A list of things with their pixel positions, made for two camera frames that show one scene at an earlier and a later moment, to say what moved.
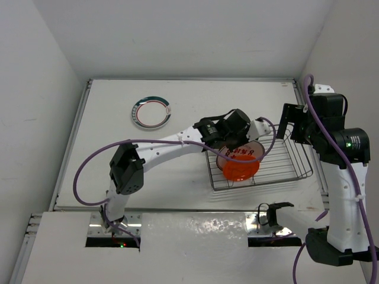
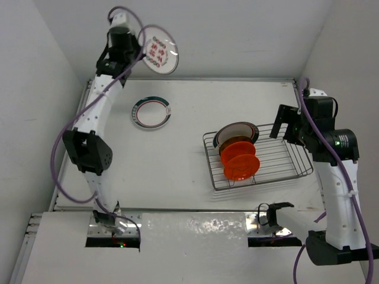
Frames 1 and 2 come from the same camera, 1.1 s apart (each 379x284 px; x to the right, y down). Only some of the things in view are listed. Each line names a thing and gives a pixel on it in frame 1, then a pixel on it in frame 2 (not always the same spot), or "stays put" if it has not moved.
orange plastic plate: [241, 171] stays put
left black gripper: [244, 131] → [132, 40]
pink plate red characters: [249, 150] → [161, 49]
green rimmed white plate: [151, 112] stays put
